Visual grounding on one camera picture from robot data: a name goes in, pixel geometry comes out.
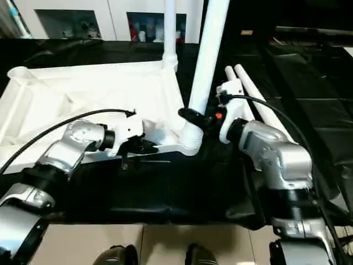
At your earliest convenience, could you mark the white plastic table top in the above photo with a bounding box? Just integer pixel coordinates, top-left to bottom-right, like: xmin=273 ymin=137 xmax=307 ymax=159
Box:
xmin=0 ymin=61 xmax=205 ymax=176

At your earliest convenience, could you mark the white glass door cabinet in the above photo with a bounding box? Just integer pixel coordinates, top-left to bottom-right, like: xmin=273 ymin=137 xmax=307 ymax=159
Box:
xmin=13 ymin=0 xmax=213 ymax=44

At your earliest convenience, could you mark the black left camera cable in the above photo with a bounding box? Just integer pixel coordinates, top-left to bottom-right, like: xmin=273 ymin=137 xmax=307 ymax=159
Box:
xmin=0 ymin=108 xmax=137 ymax=175

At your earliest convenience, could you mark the black right camera cable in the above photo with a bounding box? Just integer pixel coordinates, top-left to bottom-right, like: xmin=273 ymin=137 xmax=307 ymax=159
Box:
xmin=217 ymin=93 xmax=343 ymax=265

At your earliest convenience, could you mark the black work mat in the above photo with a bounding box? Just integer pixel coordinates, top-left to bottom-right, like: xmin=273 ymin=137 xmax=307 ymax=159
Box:
xmin=0 ymin=37 xmax=353 ymax=231

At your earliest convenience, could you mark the black camera cable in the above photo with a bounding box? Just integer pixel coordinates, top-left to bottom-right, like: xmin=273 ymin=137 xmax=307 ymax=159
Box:
xmin=0 ymin=108 xmax=137 ymax=175
xmin=217 ymin=93 xmax=343 ymax=265

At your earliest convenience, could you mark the dark metal bar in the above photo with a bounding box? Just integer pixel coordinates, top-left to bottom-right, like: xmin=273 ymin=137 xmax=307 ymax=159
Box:
xmin=275 ymin=25 xmax=353 ymax=36

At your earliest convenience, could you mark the dark left robot foot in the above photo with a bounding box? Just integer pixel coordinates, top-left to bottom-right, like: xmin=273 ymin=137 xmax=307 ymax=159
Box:
xmin=94 ymin=243 xmax=138 ymax=265

